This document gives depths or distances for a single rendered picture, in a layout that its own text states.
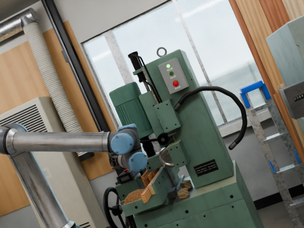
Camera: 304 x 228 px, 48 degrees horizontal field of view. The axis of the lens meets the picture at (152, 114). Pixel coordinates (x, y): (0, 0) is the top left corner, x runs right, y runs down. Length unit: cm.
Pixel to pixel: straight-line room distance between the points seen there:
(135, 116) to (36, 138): 59
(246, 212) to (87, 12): 247
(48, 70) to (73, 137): 201
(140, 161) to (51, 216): 51
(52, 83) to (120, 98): 160
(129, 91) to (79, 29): 173
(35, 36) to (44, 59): 23
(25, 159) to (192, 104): 86
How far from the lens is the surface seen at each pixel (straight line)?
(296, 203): 270
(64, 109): 338
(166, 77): 175
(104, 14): 348
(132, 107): 189
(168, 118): 174
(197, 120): 181
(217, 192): 178
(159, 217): 186
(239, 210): 181
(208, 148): 183
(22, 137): 157
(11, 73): 381
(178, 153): 175
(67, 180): 336
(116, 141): 142
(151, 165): 198
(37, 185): 174
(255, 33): 319
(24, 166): 174
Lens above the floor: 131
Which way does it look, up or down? 1 degrees down
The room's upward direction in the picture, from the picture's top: 23 degrees counter-clockwise
